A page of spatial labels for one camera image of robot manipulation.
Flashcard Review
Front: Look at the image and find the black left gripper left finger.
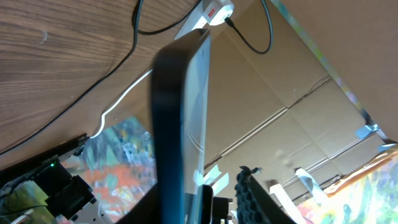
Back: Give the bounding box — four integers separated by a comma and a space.
116, 184, 160, 224

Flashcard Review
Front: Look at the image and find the white power strip cord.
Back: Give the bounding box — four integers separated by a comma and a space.
90, 68, 154, 139

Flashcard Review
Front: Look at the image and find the black USB charging cable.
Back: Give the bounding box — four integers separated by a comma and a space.
0, 0, 274, 156

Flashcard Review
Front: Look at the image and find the blue Galaxy smartphone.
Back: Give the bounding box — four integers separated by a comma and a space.
150, 29, 211, 224

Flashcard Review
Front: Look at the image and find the white power strip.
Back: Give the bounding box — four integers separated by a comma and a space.
174, 14, 208, 40

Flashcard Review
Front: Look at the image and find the white charger plug adapter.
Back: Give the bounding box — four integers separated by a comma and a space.
203, 0, 234, 26

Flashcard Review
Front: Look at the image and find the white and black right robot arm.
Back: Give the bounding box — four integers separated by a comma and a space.
1, 161, 113, 224

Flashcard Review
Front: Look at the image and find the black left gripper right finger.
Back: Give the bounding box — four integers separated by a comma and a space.
234, 166, 295, 224

